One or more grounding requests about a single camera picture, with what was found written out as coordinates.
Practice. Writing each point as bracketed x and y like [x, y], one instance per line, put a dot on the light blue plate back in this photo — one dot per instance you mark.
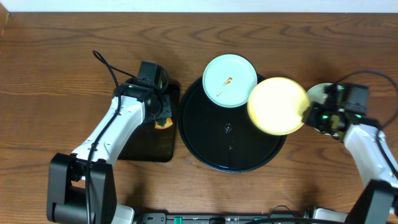
[228, 80]

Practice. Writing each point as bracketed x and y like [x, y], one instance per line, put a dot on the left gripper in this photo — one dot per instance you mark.
[166, 109]

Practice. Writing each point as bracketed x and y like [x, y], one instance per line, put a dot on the yellow plate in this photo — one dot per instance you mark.
[276, 106]

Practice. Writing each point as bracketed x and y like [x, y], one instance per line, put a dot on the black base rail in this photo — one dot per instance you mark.
[181, 218]

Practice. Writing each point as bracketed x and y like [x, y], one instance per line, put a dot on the black round tray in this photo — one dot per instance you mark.
[224, 139]

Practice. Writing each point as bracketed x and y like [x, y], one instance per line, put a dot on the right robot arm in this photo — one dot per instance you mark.
[378, 171]

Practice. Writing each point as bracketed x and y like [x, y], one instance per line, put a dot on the black rectangular tray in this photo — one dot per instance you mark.
[156, 145]

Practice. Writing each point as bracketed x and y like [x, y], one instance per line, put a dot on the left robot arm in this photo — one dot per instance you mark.
[137, 126]

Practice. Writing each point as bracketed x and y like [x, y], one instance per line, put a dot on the light blue plate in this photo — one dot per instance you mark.
[317, 94]
[228, 80]

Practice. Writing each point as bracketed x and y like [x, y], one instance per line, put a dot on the orange green sponge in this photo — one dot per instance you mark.
[163, 123]

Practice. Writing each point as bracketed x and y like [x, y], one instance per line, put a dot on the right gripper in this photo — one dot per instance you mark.
[311, 116]

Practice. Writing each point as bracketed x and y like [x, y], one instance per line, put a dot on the light blue plate front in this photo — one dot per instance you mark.
[317, 94]

